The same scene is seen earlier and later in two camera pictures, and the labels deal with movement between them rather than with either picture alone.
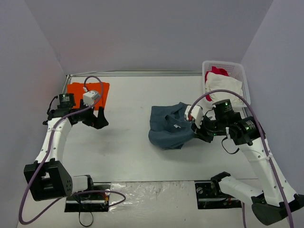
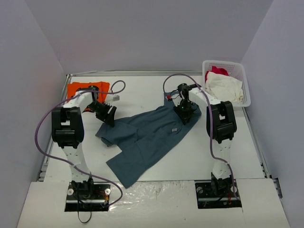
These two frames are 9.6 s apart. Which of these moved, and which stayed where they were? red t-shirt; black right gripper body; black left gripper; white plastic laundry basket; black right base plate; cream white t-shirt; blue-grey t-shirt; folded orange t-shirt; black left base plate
Moved: black right gripper body; blue-grey t-shirt; black left gripper
Stayed: folded orange t-shirt; black right base plate; white plastic laundry basket; black left base plate; red t-shirt; cream white t-shirt
